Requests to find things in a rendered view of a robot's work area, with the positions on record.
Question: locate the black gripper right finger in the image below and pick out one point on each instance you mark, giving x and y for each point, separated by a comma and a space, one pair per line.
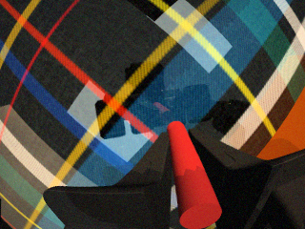
242, 182

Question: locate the red peg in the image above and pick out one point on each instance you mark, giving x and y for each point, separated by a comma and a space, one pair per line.
197, 204

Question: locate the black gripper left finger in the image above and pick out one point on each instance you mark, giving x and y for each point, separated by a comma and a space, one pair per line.
141, 199

